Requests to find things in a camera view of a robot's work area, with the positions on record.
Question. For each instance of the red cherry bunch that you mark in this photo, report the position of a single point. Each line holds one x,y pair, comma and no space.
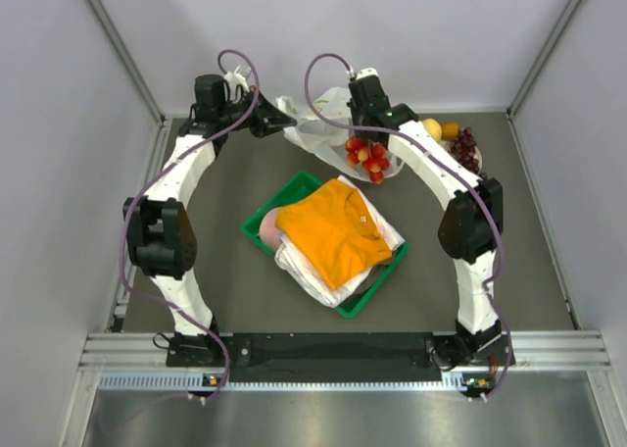
367,160

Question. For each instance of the yellow pear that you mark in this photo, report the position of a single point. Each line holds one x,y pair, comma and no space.
433,128

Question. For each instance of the round pastel plate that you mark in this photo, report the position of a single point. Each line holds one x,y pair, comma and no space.
466,153

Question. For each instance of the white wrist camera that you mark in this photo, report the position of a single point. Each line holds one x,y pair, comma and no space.
362,73
239,78

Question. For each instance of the aluminium frame rail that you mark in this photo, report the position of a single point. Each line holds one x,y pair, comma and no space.
130,361

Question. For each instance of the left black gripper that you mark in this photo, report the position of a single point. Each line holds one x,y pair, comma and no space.
274,120

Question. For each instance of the green plastic tray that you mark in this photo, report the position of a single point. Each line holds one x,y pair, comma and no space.
299,186

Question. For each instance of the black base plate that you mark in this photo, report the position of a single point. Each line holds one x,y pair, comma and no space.
333,357

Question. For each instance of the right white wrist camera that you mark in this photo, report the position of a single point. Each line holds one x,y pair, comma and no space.
362,73

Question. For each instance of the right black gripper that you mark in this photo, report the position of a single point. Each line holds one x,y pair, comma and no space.
359,133

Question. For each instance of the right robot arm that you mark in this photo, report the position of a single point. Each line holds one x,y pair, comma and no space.
470,231

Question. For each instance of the white printed plastic bag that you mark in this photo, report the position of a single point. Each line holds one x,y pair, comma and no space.
323,140

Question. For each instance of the orange fruit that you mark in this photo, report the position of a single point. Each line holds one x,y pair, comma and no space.
450,131

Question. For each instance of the pink garment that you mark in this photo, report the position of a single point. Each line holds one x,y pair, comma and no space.
269,233

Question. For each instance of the white folded clothes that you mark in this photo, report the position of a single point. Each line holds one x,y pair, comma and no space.
290,260

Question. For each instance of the orange t-shirt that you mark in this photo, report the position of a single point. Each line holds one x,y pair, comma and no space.
338,232

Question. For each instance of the dark red grape bunch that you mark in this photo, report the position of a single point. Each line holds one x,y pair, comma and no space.
467,135

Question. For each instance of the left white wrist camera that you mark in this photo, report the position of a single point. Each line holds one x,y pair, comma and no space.
239,78

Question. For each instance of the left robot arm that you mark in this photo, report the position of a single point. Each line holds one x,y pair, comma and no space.
160,239

